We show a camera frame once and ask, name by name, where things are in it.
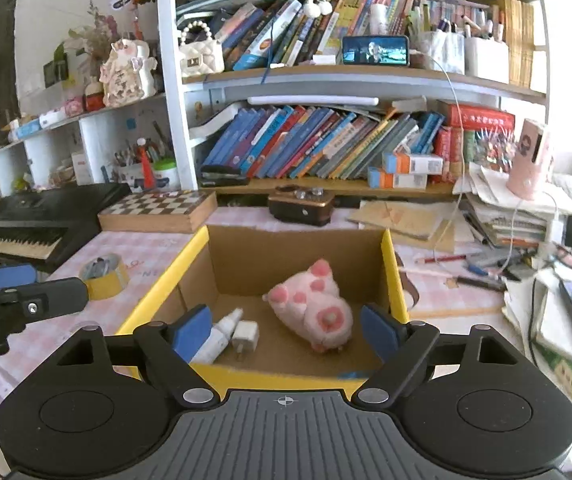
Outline black pen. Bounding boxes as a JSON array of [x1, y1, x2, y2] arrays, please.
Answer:
[[456, 276, 506, 292]]

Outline clear pen holder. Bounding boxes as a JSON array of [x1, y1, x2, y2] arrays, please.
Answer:
[[418, 30, 465, 73]]

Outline smartphone with lit screen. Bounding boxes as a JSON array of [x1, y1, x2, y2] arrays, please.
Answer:
[[342, 35, 411, 67]]

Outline white low shelf unit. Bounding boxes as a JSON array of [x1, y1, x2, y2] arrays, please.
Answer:
[[0, 92, 171, 196]]

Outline white plastic bottle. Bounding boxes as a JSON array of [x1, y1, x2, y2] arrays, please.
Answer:
[[370, 4, 391, 36]]

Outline stack of yellow books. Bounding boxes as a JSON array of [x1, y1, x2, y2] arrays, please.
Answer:
[[503, 0, 536, 88]]

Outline white pen cup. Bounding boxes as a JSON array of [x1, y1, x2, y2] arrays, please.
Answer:
[[464, 37, 510, 85]]

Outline black cable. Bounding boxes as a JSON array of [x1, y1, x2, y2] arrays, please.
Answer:
[[528, 275, 541, 356]]

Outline dried flower bunch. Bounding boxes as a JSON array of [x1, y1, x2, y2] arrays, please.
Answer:
[[68, 2, 119, 61]]

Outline yellow cardboard box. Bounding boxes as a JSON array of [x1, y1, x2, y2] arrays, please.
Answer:
[[116, 225, 411, 393]]

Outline short row of mixed books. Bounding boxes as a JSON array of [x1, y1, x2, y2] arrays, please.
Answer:
[[176, 0, 417, 71]]

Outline white jar green lid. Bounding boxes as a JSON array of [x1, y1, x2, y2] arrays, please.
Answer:
[[152, 157, 179, 190]]

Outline pink pig plush toy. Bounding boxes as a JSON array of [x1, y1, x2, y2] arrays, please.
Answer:
[[262, 259, 354, 353]]

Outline long row of leaning books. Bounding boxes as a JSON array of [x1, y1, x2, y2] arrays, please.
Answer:
[[201, 104, 446, 181]]

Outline white spray bottle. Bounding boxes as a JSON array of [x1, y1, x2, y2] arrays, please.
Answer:
[[191, 308, 244, 365]]

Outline red white jar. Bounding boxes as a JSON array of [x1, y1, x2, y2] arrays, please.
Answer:
[[84, 80, 106, 112]]

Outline wooden chessboard box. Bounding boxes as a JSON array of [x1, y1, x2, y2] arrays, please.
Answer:
[[97, 190, 218, 234]]

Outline yellow tape roll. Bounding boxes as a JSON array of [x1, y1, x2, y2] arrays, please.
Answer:
[[79, 254, 130, 301]]

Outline white bookshelf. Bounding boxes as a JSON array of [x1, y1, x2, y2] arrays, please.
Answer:
[[156, 0, 551, 196]]

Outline red pencil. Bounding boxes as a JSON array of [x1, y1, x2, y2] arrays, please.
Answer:
[[414, 254, 469, 265]]

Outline orange white small box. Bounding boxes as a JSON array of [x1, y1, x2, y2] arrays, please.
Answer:
[[368, 167, 427, 190], [383, 152, 444, 175]]

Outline thick red book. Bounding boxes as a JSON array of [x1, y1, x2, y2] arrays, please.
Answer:
[[438, 101, 516, 131]]

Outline black electronic keyboard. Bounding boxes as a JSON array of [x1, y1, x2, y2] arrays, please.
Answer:
[[0, 182, 132, 273]]

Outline stack of papers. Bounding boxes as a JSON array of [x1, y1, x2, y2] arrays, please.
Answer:
[[458, 165, 572, 261]]

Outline white pearl handbag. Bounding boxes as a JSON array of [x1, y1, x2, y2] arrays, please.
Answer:
[[178, 21, 225, 78]]

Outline brown cardboard sheets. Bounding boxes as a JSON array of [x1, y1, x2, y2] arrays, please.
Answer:
[[348, 200, 459, 253]]

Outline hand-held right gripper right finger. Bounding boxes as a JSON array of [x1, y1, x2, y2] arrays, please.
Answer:
[[353, 304, 516, 408]]

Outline white charger plug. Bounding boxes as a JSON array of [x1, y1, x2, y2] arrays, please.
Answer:
[[231, 321, 260, 358]]

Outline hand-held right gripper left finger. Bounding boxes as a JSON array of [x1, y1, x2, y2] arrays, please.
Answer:
[[55, 304, 220, 409]]

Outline red white bottle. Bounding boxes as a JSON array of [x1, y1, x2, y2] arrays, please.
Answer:
[[136, 137, 159, 191]]

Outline brown radio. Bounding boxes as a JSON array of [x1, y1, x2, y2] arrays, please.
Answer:
[[267, 186, 335, 228]]

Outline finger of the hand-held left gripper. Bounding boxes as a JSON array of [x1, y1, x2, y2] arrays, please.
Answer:
[[13, 277, 90, 322], [0, 264, 38, 292]]

